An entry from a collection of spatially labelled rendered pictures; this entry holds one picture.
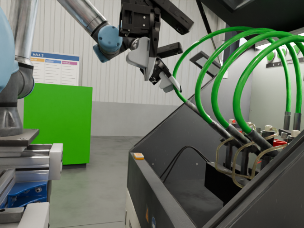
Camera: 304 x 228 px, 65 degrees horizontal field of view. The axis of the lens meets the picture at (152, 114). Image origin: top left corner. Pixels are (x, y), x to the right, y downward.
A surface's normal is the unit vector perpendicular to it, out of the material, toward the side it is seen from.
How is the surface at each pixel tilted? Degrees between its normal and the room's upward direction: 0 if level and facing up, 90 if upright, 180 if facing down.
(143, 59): 93
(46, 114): 90
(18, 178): 90
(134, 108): 90
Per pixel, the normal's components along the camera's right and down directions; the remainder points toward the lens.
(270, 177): -0.61, -0.76
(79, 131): 0.43, 0.08
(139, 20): 0.23, 0.07
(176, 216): 0.06, -1.00
